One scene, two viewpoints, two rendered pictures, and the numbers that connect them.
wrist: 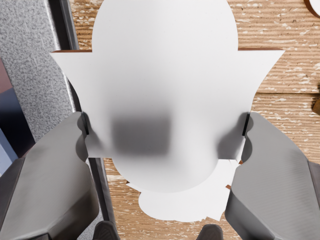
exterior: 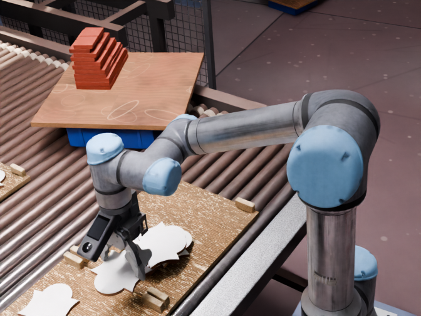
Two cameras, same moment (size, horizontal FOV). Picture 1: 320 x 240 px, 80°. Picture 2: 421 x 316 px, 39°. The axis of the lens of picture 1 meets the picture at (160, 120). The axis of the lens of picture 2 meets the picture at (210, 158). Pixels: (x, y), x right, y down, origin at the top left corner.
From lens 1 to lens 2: 133 cm
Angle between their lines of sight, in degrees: 36
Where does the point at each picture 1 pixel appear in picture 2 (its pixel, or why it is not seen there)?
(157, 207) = (177, 242)
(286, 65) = (89, 281)
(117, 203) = (217, 251)
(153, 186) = not seen: hidden behind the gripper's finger
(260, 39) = (91, 293)
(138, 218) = (215, 236)
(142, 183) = not seen: hidden behind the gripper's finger
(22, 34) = not seen: outside the picture
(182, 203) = (163, 239)
